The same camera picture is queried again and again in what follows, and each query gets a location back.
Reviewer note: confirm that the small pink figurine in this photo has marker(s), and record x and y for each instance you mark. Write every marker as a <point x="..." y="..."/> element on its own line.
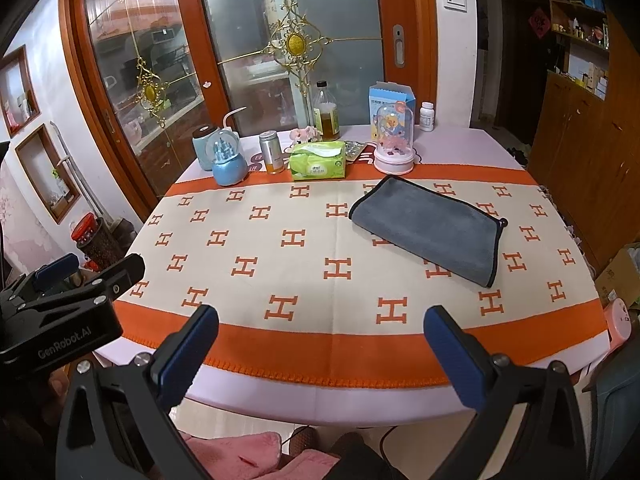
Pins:
<point x="304" y="136"/>

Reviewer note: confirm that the white light switch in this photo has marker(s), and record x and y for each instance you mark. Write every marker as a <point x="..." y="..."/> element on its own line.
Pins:
<point x="455" y="0"/>

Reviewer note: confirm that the blue jar with brown lid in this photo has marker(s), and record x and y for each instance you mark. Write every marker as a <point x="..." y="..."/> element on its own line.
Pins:
<point x="201" y="152"/>

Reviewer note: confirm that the cardboard box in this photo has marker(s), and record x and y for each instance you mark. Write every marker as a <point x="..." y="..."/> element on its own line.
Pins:
<point x="617" y="275"/>

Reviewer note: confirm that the green tissue pack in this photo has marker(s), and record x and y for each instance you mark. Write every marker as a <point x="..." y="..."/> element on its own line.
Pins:
<point x="320" y="167"/>

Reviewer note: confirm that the pink dome music box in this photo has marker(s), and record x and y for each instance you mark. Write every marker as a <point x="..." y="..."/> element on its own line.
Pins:
<point x="395" y="160"/>

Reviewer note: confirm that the dark woven basket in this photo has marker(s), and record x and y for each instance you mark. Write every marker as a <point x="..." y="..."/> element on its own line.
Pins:
<point x="102" y="250"/>

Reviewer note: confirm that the wooden framed wall niche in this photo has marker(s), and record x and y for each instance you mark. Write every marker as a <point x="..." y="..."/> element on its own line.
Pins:
<point x="47" y="175"/>
<point x="17" y="90"/>

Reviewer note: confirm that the red lidded jar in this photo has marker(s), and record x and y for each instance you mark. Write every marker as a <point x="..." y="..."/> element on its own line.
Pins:
<point x="83" y="230"/>

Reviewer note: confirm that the pink fluffy cloth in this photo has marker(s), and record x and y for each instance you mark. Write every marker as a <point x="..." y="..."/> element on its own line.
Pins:
<point x="235" y="455"/>

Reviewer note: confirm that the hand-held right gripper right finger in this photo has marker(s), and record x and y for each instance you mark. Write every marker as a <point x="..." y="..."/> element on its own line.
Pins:
<point x="452" y="357"/>

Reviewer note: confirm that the grey chair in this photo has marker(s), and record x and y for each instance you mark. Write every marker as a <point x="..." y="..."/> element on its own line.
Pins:
<point x="615" y="410"/>

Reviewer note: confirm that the red wall decoration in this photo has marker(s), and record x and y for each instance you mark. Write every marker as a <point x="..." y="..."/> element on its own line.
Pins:
<point x="539" y="23"/>

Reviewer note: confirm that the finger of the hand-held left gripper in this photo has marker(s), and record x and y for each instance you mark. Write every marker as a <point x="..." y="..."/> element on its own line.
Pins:
<point x="118" y="275"/>
<point x="56" y="270"/>

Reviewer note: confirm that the blue and white carton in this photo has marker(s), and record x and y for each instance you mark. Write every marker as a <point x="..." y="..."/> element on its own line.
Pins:
<point x="382" y="95"/>

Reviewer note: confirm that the blister pill pack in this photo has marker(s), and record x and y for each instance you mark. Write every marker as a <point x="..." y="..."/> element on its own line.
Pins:
<point x="355" y="151"/>

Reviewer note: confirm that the white pill bottle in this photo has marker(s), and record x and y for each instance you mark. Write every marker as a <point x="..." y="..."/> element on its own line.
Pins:
<point x="426" y="119"/>

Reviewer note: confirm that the wooden cabinet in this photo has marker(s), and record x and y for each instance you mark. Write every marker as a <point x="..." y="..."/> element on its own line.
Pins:
<point x="575" y="150"/>

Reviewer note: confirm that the glass bottle with yellow liquid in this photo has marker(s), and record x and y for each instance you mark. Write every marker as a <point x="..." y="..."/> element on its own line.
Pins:
<point x="327" y="122"/>

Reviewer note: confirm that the large gold door ornament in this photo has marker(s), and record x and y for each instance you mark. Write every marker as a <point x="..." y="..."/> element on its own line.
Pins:
<point x="295" y="42"/>

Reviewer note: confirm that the orange cream patterned table blanket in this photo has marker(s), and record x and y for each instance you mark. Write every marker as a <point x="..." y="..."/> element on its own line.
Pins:
<point x="300" y="240"/>

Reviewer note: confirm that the blue snow globe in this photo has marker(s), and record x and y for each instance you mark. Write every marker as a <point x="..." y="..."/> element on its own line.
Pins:
<point x="228" y="170"/>

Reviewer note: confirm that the grey towel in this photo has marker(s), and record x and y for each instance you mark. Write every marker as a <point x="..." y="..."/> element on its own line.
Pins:
<point x="425" y="225"/>

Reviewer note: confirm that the pink stool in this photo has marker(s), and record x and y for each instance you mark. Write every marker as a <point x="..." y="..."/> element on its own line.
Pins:
<point x="617" y="325"/>

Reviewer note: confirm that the dark shoes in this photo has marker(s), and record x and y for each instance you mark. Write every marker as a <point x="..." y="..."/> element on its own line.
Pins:
<point x="517" y="154"/>

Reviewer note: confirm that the silver metal can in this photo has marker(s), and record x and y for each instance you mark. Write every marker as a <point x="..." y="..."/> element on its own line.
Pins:
<point x="271" y="152"/>

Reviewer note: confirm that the small gold door ornament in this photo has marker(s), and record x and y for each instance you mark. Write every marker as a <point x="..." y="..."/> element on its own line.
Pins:
<point x="150" y="91"/>

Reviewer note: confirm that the person's left hand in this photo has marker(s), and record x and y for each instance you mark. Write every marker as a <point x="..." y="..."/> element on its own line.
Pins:
<point x="58" y="385"/>

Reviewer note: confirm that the wooden glass sliding door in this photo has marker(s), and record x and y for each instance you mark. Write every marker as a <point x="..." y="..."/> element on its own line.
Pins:
<point x="340" y="20"/>
<point x="145" y="35"/>

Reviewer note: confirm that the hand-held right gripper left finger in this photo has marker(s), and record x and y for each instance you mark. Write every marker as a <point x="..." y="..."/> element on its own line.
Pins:
<point x="184" y="357"/>

